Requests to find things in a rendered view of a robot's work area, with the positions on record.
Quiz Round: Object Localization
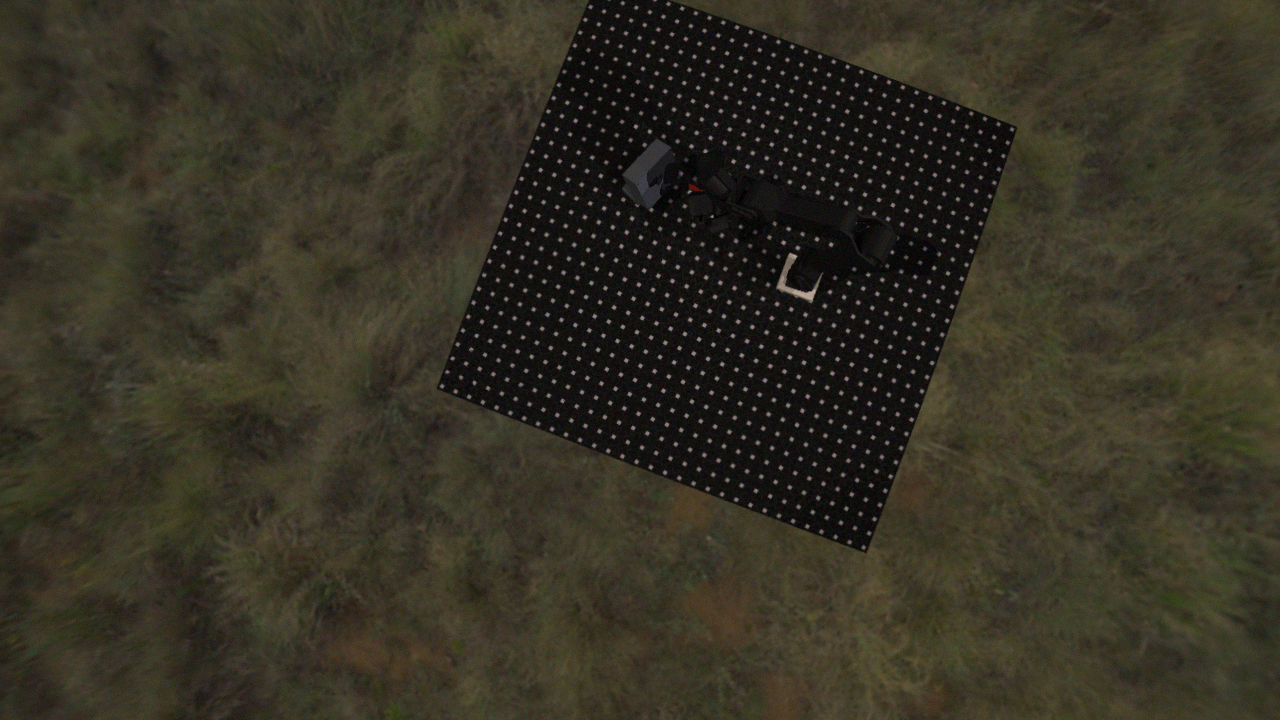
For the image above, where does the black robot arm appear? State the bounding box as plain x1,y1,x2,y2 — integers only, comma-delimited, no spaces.
689,160,899,292

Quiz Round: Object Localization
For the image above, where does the dark grey sloped panel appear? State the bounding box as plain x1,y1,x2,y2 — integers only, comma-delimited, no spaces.
622,138,681,210

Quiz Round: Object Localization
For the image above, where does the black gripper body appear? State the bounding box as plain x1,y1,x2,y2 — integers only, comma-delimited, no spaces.
696,150,730,234

